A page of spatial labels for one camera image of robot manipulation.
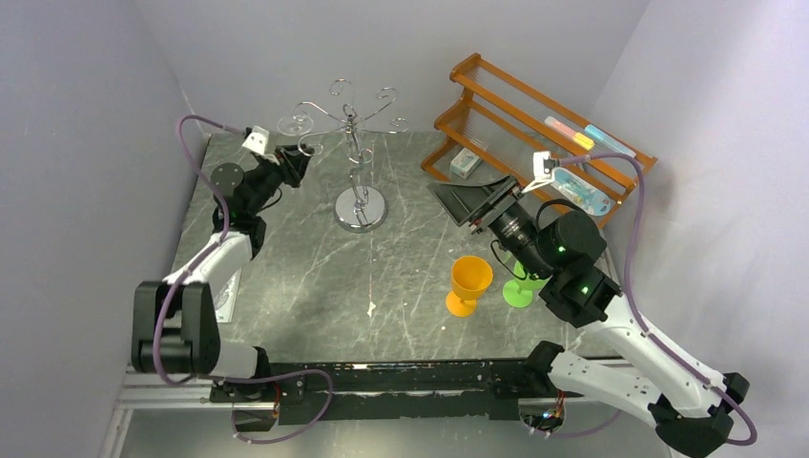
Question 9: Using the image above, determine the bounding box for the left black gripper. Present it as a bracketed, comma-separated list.
[249, 147, 317, 217]

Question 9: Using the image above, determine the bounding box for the clear wine glass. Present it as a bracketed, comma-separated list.
[277, 114, 323, 160]

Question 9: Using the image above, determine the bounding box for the orange plastic goblet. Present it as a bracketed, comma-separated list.
[446, 256, 493, 318]

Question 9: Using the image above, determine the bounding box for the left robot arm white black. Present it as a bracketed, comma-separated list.
[131, 144, 315, 401]

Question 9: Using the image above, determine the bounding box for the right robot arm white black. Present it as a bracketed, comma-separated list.
[428, 177, 749, 457]

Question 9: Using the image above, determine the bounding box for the chrome wine glass rack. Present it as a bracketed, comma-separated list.
[276, 78, 399, 234]

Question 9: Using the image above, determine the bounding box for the small teal white box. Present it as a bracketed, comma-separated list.
[449, 148, 481, 179]

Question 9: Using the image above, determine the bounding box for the orange wooden shelf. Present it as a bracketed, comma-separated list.
[421, 53, 657, 228]

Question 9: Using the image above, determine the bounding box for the green plastic goblet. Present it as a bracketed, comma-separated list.
[502, 261, 548, 308]

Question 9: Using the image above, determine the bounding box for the pink yellow highlighter pack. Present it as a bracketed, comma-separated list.
[544, 115, 594, 151]

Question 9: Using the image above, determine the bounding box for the light blue highlighter pack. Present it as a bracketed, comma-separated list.
[584, 124, 636, 157]

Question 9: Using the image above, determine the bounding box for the paper sheet on table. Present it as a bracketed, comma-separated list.
[214, 270, 241, 323]

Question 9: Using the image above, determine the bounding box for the black base bar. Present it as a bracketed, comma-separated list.
[209, 358, 557, 426]

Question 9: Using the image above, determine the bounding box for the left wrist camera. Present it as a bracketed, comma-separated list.
[241, 126, 280, 165]

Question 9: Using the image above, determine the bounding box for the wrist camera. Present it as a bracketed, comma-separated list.
[241, 126, 280, 165]
[522, 151, 559, 195]

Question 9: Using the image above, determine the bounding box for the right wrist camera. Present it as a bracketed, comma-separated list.
[522, 151, 559, 195]

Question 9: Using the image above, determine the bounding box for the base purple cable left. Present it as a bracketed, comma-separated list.
[230, 368, 335, 445]

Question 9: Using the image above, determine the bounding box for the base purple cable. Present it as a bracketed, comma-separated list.
[529, 407, 624, 440]
[230, 368, 335, 445]

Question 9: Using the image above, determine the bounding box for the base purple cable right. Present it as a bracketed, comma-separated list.
[529, 407, 624, 440]

